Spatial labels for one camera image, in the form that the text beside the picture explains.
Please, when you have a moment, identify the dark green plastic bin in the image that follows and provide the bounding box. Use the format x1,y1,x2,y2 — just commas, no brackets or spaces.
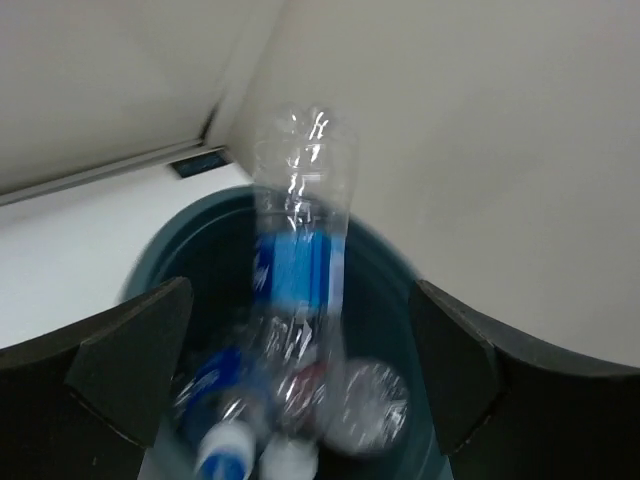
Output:
122,186,452,479

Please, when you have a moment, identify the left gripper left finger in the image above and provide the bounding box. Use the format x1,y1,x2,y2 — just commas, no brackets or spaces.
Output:
1,277,193,479

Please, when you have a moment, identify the blue corner sticker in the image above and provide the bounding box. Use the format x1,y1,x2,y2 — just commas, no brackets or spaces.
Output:
169,151,229,179

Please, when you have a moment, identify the red label red cap bottle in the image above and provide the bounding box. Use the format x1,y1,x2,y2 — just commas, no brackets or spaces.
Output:
276,361,327,434

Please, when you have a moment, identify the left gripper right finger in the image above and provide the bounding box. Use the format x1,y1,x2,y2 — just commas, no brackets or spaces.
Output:
409,280,639,479

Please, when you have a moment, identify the blue label bottle white cap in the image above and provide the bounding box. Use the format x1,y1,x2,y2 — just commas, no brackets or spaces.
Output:
249,103,357,479

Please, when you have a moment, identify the black label plastic bottle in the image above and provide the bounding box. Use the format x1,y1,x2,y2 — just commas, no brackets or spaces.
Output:
316,357,411,458

